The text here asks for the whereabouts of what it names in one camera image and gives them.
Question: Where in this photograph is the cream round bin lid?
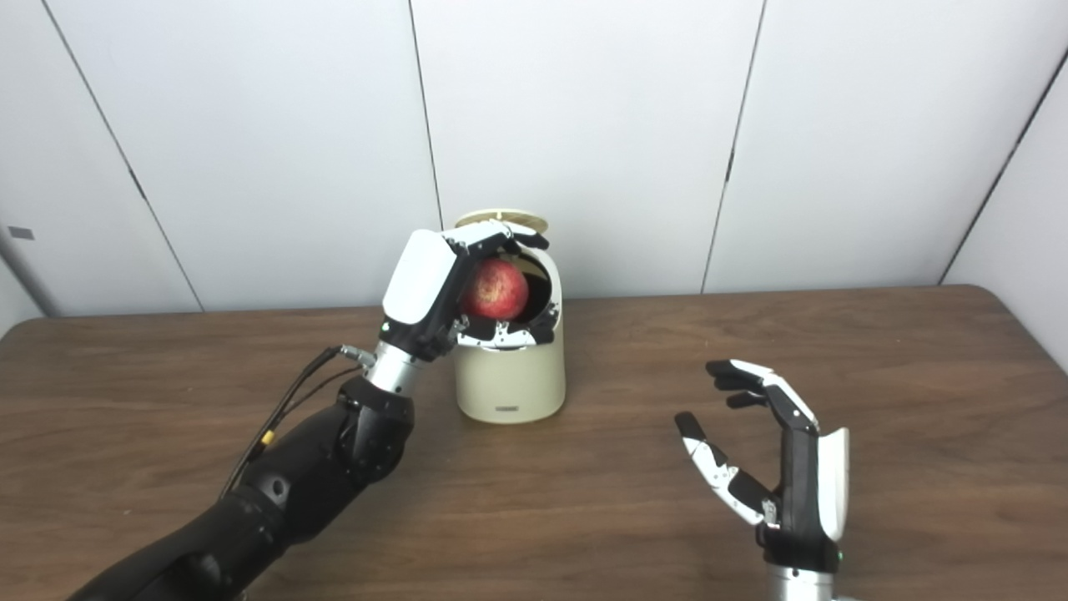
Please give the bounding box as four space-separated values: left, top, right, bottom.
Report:
455 209 549 235

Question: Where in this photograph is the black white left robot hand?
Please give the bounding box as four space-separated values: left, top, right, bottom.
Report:
380 221 558 364

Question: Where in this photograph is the cream-colored round bin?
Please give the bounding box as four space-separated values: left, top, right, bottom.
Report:
453 219 567 424

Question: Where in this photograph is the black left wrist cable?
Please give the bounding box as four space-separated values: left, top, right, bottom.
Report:
219 345 376 502

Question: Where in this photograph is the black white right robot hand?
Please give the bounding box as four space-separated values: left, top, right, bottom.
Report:
674 359 850 573

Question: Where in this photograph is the red apple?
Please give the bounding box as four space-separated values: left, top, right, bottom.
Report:
461 258 531 321

